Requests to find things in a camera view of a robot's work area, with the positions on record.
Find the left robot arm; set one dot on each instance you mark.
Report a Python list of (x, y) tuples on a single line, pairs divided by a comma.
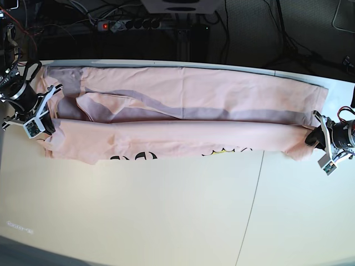
[(341, 134)]

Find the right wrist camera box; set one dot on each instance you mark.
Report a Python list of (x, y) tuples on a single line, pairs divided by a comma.
[(33, 127)]

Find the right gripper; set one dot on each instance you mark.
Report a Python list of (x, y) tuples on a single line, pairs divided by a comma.
[(40, 110)]

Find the black power strip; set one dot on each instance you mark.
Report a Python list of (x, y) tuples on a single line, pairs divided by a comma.
[(133, 24)]

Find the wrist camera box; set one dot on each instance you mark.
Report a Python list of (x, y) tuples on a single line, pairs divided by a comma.
[(33, 127), (327, 162)]

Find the aluminium table leg post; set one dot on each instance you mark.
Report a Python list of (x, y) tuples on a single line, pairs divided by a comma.
[(182, 45)]

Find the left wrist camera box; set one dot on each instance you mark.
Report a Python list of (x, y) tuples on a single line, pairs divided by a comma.
[(327, 162)]

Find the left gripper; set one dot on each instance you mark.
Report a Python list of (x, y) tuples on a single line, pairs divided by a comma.
[(322, 120)]

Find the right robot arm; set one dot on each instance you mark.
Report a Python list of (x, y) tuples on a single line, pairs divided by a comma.
[(15, 87)]

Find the black power adapter box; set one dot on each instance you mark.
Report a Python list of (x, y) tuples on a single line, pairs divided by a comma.
[(199, 42)]

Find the pink T-shirt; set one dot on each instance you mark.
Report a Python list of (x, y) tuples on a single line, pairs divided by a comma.
[(169, 112)]

